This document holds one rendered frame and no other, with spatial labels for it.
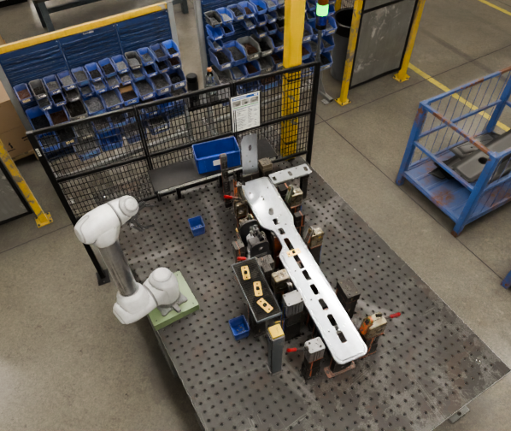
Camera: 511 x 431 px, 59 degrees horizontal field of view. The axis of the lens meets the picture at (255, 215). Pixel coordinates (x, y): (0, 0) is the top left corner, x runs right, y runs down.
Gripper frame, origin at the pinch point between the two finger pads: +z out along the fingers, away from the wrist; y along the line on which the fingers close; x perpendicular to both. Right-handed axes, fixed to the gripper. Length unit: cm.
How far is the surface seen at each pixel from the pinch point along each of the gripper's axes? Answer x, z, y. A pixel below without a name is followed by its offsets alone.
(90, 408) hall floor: 20, -29, -136
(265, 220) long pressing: -60, 45, 5
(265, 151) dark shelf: -27, 74, 48
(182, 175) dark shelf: 0.1, 22.6, 26.9
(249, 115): -22, 60, 71
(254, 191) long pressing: -41, 52, 20
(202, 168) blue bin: -10.7, 31.4, 33.3
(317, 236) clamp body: -93, 58, 0
